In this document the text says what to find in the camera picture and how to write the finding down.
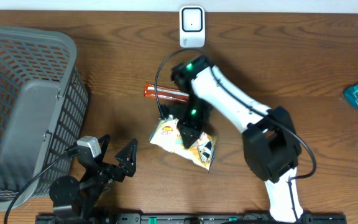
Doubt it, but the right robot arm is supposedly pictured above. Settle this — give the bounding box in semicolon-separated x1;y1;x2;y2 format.
171;55;303;223

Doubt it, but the grey plastic shopping basket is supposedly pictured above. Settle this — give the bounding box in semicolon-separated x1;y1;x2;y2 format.
0;26;89;211

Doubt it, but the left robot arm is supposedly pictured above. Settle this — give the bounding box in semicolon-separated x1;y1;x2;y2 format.
49;134;138;223

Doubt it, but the white barcode scanner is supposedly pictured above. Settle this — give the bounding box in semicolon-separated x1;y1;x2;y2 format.
179;6;206;48

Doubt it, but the red snack bar wrapper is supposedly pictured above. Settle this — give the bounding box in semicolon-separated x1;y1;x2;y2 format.
144;82;189;103

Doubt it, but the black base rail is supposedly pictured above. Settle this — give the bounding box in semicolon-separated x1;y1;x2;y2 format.
35;212;347;224

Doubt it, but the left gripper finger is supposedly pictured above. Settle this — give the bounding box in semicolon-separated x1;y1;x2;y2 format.
96;134;110;162
115;138;138;177

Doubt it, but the yellow snack bag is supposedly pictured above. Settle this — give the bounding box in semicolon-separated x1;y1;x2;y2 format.
149;115;216;170

